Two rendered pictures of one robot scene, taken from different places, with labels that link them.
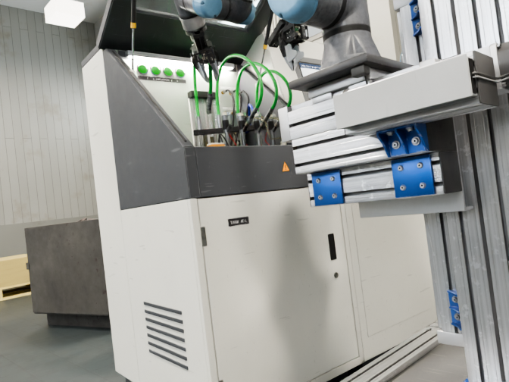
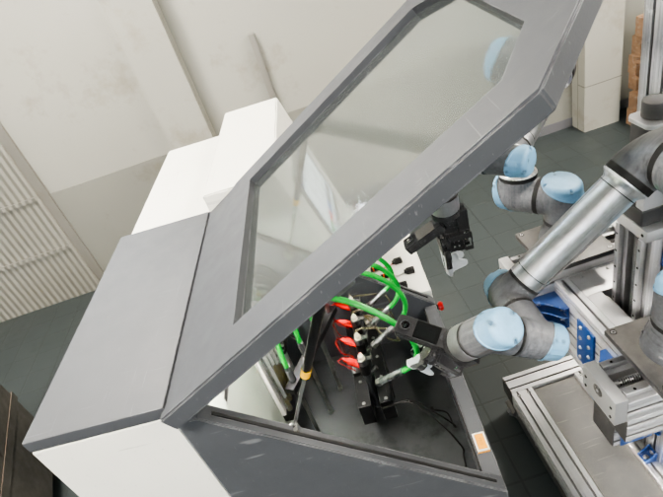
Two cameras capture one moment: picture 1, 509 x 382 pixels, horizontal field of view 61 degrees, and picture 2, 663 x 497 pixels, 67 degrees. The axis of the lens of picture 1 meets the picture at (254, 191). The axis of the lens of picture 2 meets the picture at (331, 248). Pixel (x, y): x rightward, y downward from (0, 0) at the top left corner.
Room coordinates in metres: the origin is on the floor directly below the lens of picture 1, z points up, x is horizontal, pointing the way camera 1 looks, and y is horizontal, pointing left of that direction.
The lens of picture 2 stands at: (1.05, 0.76, 2.14)
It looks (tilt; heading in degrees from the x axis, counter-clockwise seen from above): 34 degrees down; 314
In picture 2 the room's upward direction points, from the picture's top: 19 degrees counter-clockwise
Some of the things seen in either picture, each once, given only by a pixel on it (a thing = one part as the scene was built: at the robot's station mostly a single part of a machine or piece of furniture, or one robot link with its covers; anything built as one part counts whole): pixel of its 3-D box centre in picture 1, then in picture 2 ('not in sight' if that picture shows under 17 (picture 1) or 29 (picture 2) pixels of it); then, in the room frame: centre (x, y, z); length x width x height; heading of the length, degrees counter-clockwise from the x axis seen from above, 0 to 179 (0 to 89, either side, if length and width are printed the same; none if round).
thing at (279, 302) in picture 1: (287, 287); not in sight; (1.54, -0.07, 0.44); 0.65 x 0.02 x 0.68; 128
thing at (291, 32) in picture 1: (291, 27); (451, 229); (1.56, -0.21, 1.37); 0.09 x 0.08 x 0.12; 38
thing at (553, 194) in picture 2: not in sight; (559, 196); (1.40, -0.63, 1.20); 0.13 x 0.12 x 0.14; 175
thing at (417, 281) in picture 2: not in sight; (383, 245); (2.05, -0.56, 0.96); 0.70 x 0.22 x 0.03; 128
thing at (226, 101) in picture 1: (233, 111); not in sight; (2.10, 0.05, 1.20); 0.13 x 0.03 x 0.31; 128
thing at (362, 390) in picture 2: not in sight; (372, 374); (1.81, -0.01, 0.91); 0.34 x 0.10 x 0.15; 128
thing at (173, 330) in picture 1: (241, 294); not in sight; (1.76, 0.10, 0.39); 0.70 x 0.58 x 0.79; 128
